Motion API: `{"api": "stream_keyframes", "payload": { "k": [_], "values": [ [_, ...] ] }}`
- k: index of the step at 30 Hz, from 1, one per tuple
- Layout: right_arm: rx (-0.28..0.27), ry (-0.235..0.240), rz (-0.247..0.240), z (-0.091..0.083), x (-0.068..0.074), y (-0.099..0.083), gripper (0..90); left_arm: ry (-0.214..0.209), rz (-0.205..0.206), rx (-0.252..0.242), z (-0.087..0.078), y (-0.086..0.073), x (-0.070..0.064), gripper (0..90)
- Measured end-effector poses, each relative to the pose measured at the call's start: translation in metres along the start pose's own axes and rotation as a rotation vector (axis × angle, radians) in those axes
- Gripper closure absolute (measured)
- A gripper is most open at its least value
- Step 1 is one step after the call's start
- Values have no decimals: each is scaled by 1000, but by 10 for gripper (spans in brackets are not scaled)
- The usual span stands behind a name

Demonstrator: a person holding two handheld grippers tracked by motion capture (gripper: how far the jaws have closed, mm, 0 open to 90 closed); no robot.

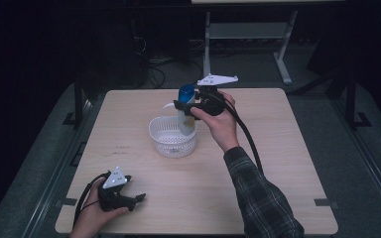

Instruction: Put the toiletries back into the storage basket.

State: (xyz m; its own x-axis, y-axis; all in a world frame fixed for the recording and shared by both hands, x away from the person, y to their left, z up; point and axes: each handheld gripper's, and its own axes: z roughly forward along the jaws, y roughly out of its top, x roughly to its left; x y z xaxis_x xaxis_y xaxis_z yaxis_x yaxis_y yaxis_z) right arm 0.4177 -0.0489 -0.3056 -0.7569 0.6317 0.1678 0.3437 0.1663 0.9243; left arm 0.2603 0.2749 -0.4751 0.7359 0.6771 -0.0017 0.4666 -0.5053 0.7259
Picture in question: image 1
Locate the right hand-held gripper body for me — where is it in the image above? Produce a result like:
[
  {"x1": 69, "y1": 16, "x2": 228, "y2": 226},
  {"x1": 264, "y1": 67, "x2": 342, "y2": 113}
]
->
[{"x1": 194, "y1": 73, "x2": 239, "y2": 117}]

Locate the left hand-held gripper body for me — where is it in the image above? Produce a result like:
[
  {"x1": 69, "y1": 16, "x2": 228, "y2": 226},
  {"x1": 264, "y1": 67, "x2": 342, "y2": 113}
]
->
[{"x1": 96, "y1": 166, "x2": 137, "y2": 213}]

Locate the white bottle with blue cap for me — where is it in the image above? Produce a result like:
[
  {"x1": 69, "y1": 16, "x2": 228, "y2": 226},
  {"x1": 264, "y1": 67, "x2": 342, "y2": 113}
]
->
[{"x1": 177, "y1": 83, "x2": 198, "y2": 137}]

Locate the white plastic basket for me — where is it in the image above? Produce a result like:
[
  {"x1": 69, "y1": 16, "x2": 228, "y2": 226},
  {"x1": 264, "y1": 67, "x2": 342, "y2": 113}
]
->
[{"x1": 148, "y1": 102, "x2": 199, "y2": 159}]

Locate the person's right hand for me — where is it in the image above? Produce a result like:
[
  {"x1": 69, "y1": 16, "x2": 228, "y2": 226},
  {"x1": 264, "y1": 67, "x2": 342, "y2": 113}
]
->
[{"x1": 190, "y1": 90, "x2": 241, "y2": 154}]

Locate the person's left hand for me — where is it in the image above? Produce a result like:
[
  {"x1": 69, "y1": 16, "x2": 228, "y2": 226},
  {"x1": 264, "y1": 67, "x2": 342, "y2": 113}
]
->
[{"x1": 68, "y1": 179, "x2": 131, "y2": 238}]

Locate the white metal stand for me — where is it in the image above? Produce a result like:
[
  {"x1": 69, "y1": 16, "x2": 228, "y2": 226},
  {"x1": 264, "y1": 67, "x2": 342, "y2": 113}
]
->
[{"x1": 202, "y1": 9, "x2": 300, "y2": 86}]

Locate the black tape strip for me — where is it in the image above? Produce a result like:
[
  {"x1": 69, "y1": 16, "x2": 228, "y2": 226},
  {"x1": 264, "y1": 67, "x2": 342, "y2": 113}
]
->
[
  {"x1": 314, "y1": 197, "x2": 332, "y2": 208},
  {"x1": 59, "y1": 197, "x2": 78, "y2": 207}
]

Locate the black metal stand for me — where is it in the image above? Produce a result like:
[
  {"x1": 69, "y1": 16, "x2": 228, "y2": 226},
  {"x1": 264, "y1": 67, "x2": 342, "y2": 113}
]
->
[
  {"x1": 342, "y1": 70, "x2": 373, "y2": 131},
  {"x1": 62, "y1": 73, "x2": 91, "y2": 129}
]

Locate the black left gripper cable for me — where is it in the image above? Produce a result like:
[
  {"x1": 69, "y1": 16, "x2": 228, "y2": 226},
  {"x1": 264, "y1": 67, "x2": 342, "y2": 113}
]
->
[{"x1": 73, "y1": 171, "x2": 111, "y2": 230}]

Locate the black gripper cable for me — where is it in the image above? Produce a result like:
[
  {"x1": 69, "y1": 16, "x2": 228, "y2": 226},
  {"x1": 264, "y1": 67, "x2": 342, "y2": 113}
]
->
[
  {"x1": 222, "y1": 96, "x2": 265, "y2": 176},
  {"x1": 73, "y1": 171, "x2": 111, "y2": 230}
]

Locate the tangle of floor cables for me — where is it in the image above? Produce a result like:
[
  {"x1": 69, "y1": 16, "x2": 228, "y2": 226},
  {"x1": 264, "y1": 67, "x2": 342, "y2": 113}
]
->
[{"x1": 135, "y1": 36, "x2": 204, "y2": 90}]

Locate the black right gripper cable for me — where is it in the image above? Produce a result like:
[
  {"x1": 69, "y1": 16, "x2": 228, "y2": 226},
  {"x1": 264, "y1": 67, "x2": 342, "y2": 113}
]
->
[{"x1": 222, "y1": 96, "x2": 265, "y2": 176}]

